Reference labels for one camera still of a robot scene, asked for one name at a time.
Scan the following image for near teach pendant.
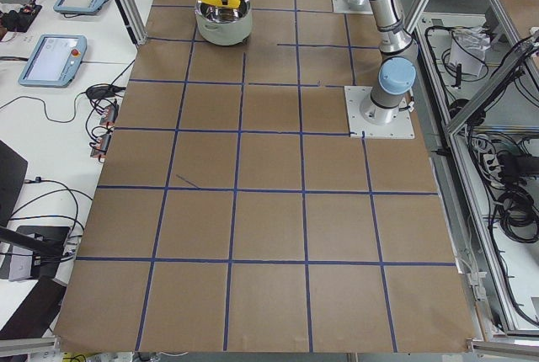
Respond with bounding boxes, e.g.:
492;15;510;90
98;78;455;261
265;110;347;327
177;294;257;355
18;35;87;88

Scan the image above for circuit board with wires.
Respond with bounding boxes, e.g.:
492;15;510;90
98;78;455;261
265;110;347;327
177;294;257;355
85;98;120;163

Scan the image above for coiled black cables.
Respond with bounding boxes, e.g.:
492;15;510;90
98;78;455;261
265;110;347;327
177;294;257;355
488;184;539;249

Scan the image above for black camera stand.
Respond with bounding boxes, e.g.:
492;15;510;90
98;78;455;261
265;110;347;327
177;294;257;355
1;142;74;282

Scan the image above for pale green cooking pot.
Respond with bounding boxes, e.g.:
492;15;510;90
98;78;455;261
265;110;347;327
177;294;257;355
195;0;253;46

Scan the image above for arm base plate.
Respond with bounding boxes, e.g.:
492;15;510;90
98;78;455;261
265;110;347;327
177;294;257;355
332;0;372;15
344;86;415;140

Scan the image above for power strip with plugs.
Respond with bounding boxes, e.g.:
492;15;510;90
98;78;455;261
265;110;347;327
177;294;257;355
471;134;538;189

